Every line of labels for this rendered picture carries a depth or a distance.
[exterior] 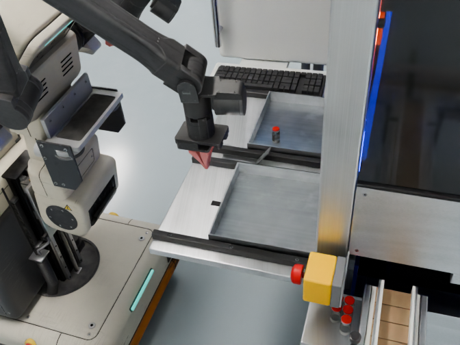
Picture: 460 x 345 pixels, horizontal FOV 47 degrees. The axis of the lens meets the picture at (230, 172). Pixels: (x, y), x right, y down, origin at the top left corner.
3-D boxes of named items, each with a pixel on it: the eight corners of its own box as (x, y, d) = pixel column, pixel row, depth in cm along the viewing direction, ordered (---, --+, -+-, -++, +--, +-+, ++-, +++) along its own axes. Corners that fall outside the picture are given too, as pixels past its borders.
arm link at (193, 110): (183, 78, 107) (176, 94, 103) (217, 78, 105) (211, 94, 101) (188, 106, 111) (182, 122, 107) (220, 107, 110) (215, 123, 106)
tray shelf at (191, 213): (380, 108, 165) (380, 103, 163) (349, 294, 116) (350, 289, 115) (232, 91, 177) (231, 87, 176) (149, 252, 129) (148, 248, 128)
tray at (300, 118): (379, 113, 160) (380, 103, 158) (369, 170, 142) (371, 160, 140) (269, 100, 169) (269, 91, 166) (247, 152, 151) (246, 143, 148)
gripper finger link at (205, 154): (212, 179, 115) (207, 145, 109) (181, 174, 117) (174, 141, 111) (222, 158, 120) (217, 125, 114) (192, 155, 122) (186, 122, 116)
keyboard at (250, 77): (326, 77, 189) (326, 71, 187) (321, 100, 179) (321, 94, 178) (219, 68, 199) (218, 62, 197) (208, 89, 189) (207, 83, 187)
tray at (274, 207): (365, 189, 137) (366, 180, 134) (353, 270, 119) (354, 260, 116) (237, 171, 145) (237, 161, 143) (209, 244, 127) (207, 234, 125)
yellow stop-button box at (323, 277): (344, 278, 108) (347, 257, 103) (339, 309, 103) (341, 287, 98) (307, 272, 110) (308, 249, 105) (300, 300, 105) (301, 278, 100)
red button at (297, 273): (311, 274, 107) (312, 262, 105) (308, 290, 105) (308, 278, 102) (293, 270, 108) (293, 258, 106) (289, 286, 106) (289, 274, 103)
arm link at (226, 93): (183, 49, 102) (174, 82, 97) (242, 49, 100) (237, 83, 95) (194, 92, 112) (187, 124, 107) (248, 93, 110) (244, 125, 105)
